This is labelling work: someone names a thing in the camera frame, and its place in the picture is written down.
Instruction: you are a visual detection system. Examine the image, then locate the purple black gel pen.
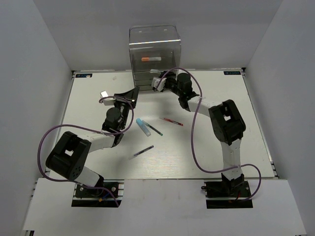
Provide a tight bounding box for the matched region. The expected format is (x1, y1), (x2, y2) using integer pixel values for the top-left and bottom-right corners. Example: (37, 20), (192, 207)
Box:
(128, 145), (154, 160)

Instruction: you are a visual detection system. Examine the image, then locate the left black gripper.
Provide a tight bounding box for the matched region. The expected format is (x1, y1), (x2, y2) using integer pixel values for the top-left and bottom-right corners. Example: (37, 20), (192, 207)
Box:
(113, 87), (140, 130)

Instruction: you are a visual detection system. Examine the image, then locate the green gel pen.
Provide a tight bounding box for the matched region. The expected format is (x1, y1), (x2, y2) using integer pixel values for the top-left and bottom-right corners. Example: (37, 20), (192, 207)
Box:
(143, 120), (163, 136)

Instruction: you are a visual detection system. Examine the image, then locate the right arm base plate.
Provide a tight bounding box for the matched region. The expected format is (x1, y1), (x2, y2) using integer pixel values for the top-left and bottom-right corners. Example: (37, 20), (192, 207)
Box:
(201, 181), (253, 209)

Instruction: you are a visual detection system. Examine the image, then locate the blue cap highlighter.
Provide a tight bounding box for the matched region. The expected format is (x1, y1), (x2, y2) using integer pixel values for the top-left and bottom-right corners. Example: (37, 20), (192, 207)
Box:
(136, 118), (151, 137)

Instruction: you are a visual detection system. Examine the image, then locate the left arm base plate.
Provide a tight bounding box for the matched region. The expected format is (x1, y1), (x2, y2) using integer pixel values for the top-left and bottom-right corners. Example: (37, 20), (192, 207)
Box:
(71, 180), (124, 208)

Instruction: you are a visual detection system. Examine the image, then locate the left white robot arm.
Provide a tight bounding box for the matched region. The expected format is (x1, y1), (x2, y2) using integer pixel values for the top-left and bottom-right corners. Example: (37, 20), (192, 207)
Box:
(45, 87), (140, 196)

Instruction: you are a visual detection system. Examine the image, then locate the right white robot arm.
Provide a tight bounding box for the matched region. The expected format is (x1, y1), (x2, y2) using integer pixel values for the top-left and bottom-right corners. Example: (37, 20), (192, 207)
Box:
(152, 71), (246, 196)

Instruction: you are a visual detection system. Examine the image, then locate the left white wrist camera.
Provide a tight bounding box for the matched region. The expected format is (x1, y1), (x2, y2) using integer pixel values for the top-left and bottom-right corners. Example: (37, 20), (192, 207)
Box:
(98, 91), (116, 106)

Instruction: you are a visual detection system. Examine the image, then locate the red gel pen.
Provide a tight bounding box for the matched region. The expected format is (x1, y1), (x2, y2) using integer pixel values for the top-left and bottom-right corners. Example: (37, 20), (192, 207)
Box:
(159, 117), (184, 126)

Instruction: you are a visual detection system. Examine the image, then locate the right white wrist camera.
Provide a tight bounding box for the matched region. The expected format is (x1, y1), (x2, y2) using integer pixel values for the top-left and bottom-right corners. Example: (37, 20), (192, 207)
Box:
(151, 77), (166, 92)

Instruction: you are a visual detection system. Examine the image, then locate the orange cap highlighter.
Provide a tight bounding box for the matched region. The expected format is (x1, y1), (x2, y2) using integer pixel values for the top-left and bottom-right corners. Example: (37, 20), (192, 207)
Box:
(141, 57), (162, 62)

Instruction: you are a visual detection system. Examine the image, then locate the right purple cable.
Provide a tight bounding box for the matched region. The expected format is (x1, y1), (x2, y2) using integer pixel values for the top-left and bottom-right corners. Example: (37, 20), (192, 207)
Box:
(155, 68), (261, 201)

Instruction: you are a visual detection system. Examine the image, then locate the green cap highlighter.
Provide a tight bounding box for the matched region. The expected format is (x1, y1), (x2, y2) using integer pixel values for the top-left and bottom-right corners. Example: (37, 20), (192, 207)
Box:
(149, 69), (165, 73)

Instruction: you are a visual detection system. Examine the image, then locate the clear plastic drawer organizer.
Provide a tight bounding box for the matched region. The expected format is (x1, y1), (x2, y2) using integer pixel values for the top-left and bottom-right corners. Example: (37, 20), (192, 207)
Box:
(128, 25), (181, 91)

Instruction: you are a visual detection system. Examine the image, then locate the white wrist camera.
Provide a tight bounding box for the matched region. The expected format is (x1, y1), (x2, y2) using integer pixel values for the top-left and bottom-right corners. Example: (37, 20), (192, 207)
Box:
(151, 77), (166, 92)
(98, 91), (116, 106)

